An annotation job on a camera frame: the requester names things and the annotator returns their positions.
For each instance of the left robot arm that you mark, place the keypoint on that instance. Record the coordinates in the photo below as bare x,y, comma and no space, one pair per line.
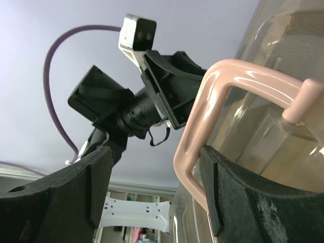
142,128

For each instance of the translucent brown tool box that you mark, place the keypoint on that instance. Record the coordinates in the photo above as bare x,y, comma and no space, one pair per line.
263,110

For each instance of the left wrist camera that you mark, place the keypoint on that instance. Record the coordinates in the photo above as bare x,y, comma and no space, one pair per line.
136,36

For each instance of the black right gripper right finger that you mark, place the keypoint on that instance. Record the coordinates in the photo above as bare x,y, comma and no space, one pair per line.
246,207

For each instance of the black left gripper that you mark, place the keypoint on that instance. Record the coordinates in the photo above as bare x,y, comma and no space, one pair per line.
173,81

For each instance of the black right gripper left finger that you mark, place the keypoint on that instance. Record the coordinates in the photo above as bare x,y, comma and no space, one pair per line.
65,206

